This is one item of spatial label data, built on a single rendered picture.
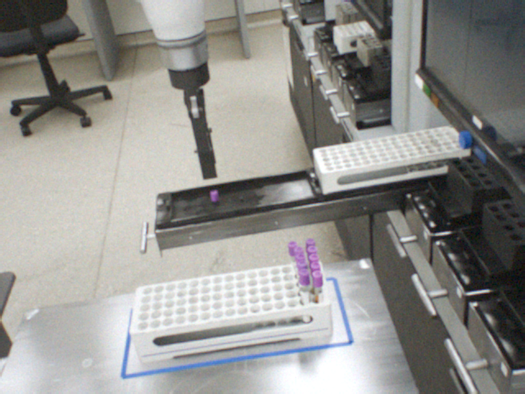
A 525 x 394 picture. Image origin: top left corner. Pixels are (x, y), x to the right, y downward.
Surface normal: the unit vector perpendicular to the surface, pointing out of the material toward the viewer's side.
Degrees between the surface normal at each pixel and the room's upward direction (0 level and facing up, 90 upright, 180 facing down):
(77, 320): 0
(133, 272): 0
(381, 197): 90
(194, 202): 0
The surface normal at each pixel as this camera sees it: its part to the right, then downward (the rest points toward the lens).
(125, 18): 0.11, 0.55
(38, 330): -0.13, -0.82
